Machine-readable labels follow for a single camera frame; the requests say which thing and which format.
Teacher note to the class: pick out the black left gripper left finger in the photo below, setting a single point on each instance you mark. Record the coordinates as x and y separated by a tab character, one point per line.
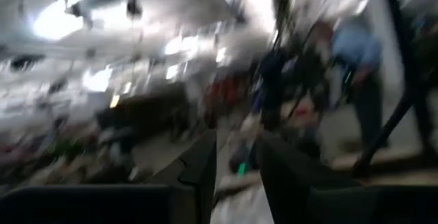
102	207

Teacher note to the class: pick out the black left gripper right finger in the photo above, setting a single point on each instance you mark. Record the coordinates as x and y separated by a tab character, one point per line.
325	203

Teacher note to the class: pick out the person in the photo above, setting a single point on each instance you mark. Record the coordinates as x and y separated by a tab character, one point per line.
356	46

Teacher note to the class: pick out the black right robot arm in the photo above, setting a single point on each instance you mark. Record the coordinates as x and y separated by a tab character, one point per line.
273	80

